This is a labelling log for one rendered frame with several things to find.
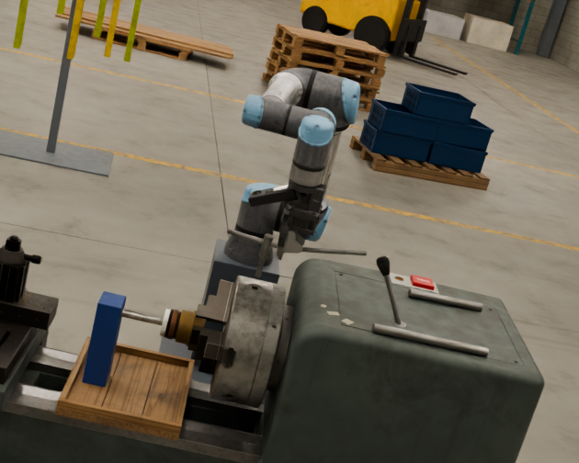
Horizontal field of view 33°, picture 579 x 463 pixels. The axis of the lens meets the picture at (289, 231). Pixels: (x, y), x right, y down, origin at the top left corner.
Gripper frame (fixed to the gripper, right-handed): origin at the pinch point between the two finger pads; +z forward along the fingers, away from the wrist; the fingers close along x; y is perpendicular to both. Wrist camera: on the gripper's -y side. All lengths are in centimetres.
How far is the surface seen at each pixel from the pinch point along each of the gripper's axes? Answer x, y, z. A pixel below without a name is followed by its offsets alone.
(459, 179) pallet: 674, 112, 235
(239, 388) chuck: -15.5, -1.0, 30.0
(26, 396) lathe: -22, -51, 44
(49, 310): -3, -54, 31
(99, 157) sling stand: 447, -176, 200
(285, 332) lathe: -5.4, 6.2, 17.7
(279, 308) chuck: -4.8, 3.5, 11.9
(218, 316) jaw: 0.3, -11.3, 22.0
